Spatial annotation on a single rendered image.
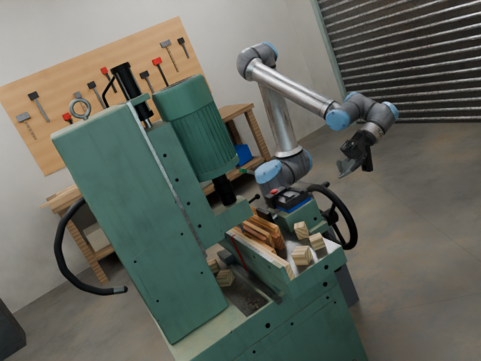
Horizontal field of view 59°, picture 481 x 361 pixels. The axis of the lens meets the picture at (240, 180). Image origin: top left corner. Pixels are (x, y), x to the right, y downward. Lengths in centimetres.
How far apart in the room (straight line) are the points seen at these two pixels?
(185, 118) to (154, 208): 28
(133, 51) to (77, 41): 55
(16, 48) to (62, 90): 53
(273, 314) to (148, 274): 41
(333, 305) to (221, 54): 398
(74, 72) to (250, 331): 363
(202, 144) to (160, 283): 44
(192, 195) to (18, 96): 336
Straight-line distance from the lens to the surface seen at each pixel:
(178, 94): 127
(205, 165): 131
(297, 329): 146
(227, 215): 142
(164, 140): 127
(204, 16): 509
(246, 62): 200
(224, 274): 153
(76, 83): 456
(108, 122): 120
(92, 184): 121
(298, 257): 127
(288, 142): 221
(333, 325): 154
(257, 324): 137
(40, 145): 451
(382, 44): 473
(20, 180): 455
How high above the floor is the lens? 158
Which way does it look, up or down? 18 degrees down
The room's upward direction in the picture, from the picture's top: 24 degrees counter-clockwise
